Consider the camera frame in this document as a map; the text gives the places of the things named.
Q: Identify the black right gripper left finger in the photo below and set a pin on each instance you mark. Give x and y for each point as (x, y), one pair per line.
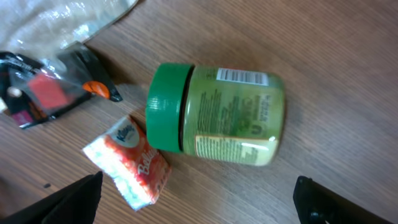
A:
(74, 204)

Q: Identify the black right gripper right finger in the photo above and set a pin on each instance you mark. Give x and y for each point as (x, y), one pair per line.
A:
(316, 204)

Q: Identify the red Kleenex tissue pack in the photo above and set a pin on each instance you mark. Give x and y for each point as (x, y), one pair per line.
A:
(138, 170)

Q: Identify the dark red snack packet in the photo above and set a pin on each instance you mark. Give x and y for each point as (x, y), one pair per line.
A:
(35, 91)

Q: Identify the green lidded jar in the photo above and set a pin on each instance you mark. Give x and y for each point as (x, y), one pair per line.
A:
(216, 113)

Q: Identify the white snack pouch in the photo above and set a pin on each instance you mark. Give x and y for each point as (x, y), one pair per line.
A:
(39, 28)

